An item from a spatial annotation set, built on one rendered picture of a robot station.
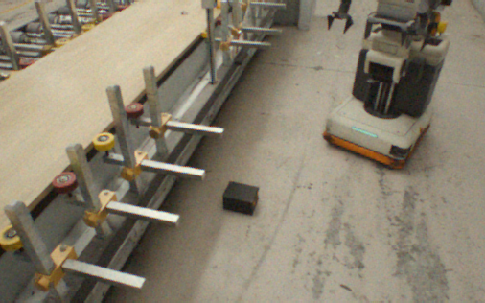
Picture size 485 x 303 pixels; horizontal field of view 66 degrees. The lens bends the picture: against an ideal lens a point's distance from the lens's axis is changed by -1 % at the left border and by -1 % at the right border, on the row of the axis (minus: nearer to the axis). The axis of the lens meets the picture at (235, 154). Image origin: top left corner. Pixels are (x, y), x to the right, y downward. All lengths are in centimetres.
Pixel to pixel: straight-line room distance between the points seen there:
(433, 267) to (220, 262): 117
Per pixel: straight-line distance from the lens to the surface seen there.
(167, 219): 128
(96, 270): 121
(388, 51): 260
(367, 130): 279
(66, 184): 139
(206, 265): 217
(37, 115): 186
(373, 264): 228
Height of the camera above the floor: 175
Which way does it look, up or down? 38 degrees down
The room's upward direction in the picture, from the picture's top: 1 degrees counter-clockwise
